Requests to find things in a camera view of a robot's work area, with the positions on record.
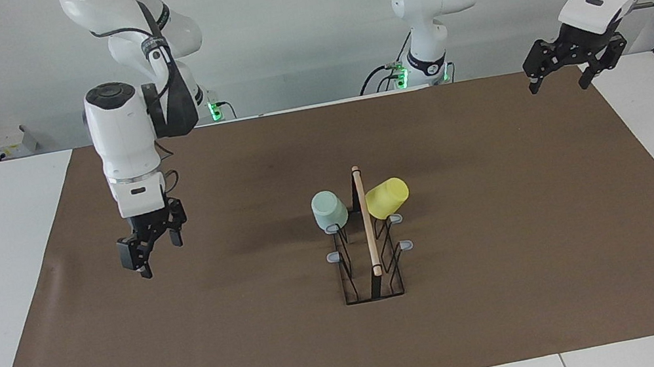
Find black left base cables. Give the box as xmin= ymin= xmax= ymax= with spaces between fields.
xmin=350 ymin=24 xmax=421 ymax=97

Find white power box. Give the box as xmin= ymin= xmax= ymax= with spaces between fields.
xmin=0 ymin=123 xmax=40 ymax=161

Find black right base cables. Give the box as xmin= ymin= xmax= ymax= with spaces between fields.
xmin=195 ymin=80 xmax=237 ymax=126

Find yellow plastic cup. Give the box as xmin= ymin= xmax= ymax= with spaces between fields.
xmin=363 ymin=176 xmax=413 ymax=222

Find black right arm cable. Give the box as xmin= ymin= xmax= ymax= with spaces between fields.
xmin=86 ymin=1 xmax=183 ymax=203

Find brown table mat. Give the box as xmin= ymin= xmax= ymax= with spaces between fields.
xmin=0 ymin=49 xmax=654 ymax=367

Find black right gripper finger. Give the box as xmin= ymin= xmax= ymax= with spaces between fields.
xmin=163 ymin=214 xmax=192 ymax=249
xmin=116 ymin=233 xmax=161 ymax=283

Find black wire cup rack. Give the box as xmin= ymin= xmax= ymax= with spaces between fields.
xmin=313 ymin=159 xmax=422 ymax=307

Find black base cables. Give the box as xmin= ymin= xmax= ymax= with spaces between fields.
xmin=350 ymin=24 xmax=421 ymax=97
xmin=195 ymin=80 xmax=237 ymax=126

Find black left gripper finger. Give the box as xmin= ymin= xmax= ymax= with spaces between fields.
xmin=573 ymin=37 xmax=634 ymax=90
xmin=519 ymin=36 xmax=571 ymax=95

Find pale green plastic cup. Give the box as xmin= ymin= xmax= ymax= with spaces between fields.
xmin=310 ymin=188 xmax=351 ymax=235

